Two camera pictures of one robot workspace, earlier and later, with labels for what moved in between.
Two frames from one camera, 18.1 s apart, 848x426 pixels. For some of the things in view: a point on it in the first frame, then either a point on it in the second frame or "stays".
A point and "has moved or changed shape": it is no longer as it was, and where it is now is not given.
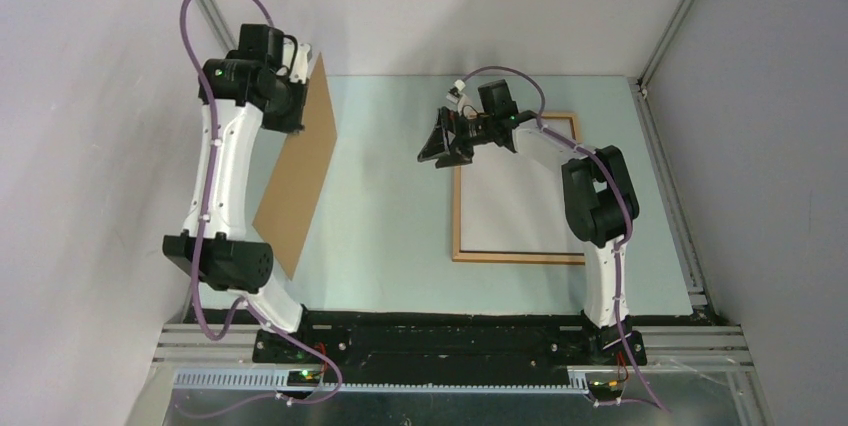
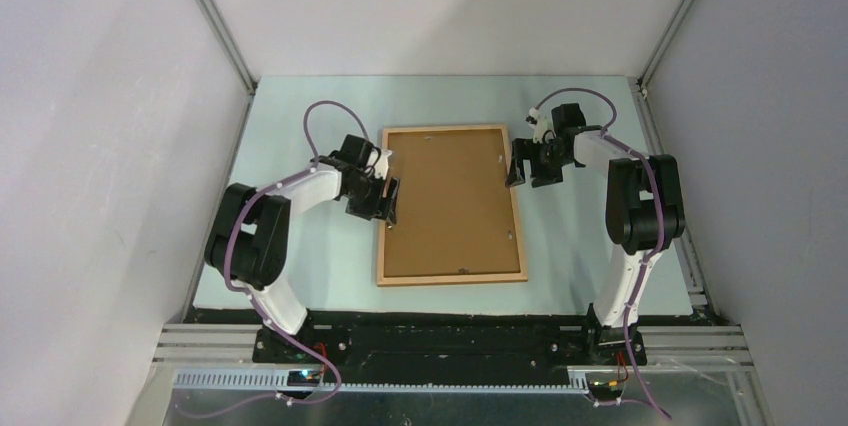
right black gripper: [438, 145] → [525, 149]
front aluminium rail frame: [661, 345] stays
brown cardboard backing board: [293, 188] → [454, 211]
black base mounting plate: [448, 343] stays
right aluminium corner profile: [650, 65] stays
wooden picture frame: [521, 257] has moved or changed shape
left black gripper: [291, 123] → [381, 207]
